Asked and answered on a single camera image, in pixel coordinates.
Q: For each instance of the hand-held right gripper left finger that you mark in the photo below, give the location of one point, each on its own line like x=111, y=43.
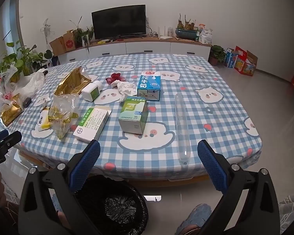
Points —
x=87, y=166

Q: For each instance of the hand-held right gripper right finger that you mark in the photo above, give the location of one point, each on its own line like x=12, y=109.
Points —
x=212, y=169

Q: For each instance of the yellow white small packet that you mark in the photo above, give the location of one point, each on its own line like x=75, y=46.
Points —
x=43, y=121

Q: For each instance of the white green medicine box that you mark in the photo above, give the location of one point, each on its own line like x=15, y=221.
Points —
x=92, y=124

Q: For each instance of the bin with black liner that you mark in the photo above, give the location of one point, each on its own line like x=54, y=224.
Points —
x=112, y=208

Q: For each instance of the clear plastic tube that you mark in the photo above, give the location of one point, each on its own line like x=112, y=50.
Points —
x=182, y=127

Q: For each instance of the clear bag of yellow wrappers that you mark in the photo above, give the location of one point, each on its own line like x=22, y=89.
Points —
x=62, y=117

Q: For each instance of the white pill bottle green label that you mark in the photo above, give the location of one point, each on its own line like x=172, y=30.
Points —
x=90, y=91

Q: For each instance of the gold foil bag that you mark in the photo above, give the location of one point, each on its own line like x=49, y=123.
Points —
x=72, y=83

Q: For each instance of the white tissue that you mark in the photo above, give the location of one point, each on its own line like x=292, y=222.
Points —
x=126, y=89

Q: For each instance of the red mesh net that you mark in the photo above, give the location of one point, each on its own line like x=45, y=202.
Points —
x=115, y=77

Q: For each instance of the blue white milk carton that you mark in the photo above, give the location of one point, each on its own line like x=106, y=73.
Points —
x=148, y=85

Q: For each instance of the small gold foil packet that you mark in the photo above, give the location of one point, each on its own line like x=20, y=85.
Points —
x=11, y=112

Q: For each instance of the black key fob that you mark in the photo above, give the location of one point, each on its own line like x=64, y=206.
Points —
x=27, y=101

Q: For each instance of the blue checked printed tablecloth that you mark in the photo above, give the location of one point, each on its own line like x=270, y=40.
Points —
x=210, y=127

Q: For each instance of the clear red printed plastic bag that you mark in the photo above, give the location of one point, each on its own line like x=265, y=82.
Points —
x=1, y=95

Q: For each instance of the blue slipper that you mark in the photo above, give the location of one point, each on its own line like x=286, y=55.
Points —
x=56, y=200
x=198, y=213

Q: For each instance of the small black object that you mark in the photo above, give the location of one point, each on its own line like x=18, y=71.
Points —
x=45, y=72

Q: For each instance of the large leafy potted plant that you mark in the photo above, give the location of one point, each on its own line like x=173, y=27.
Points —
x=19, y=58

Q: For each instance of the grey patterned rug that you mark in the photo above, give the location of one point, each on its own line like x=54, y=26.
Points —
x=290, y=213

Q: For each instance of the red colourful open carton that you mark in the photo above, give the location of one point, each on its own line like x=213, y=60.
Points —
x=247, y=64

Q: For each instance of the blue white printed carton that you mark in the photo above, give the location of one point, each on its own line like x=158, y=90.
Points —
x=231, y=58

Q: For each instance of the small potted floor plant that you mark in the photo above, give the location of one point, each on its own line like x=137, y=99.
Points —
x=216, y=53

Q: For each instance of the long-leaf potted plant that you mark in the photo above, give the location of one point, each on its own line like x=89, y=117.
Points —
x=82, y=34

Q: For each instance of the white printed sack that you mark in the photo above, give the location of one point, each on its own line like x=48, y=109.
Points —
x=206, y=38

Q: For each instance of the white television cabinet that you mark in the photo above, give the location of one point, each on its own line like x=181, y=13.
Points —
x=149, y=47

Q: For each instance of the blue bonsai pot with plants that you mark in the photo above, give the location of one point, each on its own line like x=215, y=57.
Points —
x=186, y=33

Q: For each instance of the white router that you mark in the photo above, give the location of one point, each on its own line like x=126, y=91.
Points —
x=166, y=37

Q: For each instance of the black television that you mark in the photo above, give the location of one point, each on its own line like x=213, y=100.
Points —
x=118, y=20

